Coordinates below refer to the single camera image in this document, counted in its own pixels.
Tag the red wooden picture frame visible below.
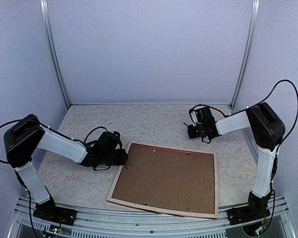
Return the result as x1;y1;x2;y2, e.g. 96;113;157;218
106;141;219;219

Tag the aluminium corner post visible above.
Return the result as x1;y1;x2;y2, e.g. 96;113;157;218
230;0;260;110
40;0;71;110

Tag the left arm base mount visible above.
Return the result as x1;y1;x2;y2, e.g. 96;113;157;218
33;195;77;226

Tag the aluminium corner post right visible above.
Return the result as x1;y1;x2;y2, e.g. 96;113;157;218
230;0;260;110

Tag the aluminium front rail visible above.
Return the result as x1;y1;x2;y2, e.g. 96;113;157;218
7;195;296;238

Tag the brown frame backing board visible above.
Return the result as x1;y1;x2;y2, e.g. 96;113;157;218
111;143;216;214

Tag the aluminium corner post left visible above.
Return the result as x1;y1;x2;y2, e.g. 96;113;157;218
40;0;71;110

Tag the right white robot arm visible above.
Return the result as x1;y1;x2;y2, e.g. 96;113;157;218
187;99;293;198

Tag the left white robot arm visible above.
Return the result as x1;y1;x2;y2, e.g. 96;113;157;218
0;114;128;221

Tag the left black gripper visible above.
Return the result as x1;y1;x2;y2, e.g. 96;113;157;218
100;149;127;165

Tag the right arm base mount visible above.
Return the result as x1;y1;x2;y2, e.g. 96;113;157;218
227;191;272;225

